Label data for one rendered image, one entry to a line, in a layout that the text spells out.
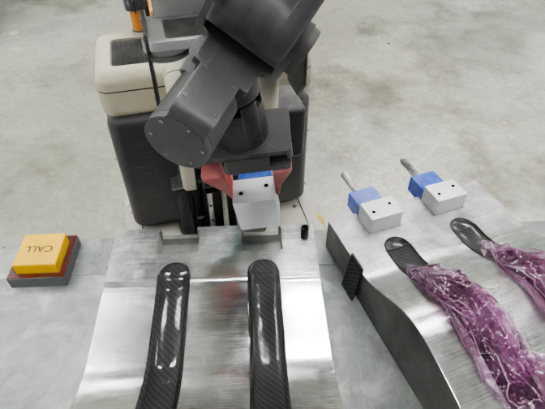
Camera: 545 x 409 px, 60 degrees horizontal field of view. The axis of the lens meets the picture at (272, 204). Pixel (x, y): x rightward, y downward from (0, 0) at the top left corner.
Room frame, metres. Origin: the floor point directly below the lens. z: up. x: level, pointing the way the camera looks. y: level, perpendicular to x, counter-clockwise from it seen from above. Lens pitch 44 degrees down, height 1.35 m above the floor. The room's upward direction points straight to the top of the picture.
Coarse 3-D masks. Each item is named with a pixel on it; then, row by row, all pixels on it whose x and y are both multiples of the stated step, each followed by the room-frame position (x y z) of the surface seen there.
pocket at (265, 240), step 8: (248, 232) 0.44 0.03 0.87; (256, 232) 0.44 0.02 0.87; (264, 232) 0.44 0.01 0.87; (272, 232) 0.44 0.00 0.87; (280, 232) 0.44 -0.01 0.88; (248, 240) 0.43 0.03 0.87; (256, 240) 0.43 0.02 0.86; (264, 240) 0.44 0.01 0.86; (272, 240) 0.44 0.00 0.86; (280, 240) 0.44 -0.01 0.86; (248, 248) 0.42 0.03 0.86; (256, 248) 0.42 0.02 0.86; (264, 248) 0.42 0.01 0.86; (272, 248) 0.42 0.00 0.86; (280, 248) 0.42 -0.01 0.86
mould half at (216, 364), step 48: (144, 240) 0.41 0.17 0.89; (240, 240) 0.41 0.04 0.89; (288, 240) 0.41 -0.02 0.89; (144, 288) 0.34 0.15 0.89; (192, 288) 0.34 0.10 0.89; (240, 288) 0.34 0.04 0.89; (288, 288) 0.34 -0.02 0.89; (96, 336) 0.28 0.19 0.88; (144, 336) 0.28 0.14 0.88; (192, 336) 0.28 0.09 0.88; (240, 336) 0.28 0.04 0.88; (288, 336) 0.28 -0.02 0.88; (96, 384) 0.22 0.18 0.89; (192, 384) 0.22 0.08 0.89; (240, 384) 0.22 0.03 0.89; (336, 384) 0.22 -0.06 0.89
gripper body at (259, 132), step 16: (240, 112) 0.37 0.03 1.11; (256, 112) 0.38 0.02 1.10; (272, 112) 0.43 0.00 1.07; (288, 112) 0.43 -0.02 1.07; (240, 128) 0.38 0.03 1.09; (256, 128) 0.38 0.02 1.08; (272, 128) 0.41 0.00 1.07; (288, 128) 0.41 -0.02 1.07; (224, 144) 0.38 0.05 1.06; (240, 144) 0.38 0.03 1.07; (256, 144) 0.39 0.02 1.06; (272, 144) 0.39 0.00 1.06; (288, 144) 0.38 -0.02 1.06; (208, 160) 0.38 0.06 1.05; (224, 160) 0.38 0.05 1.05
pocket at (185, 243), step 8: (160, 232) 0.43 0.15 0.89; (160, 240) 0.42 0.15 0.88; (168, 240) 0.43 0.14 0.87; (176, 240) 0.43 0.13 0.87; (184, 240) 0.43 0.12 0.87; (192, 240) 0.43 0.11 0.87; (160, 248) 0.41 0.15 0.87; (168, 248) 0.42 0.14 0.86; (176, 248) 0.42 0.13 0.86; (184, 248) 0.42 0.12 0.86; (192, 248) 0.42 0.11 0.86
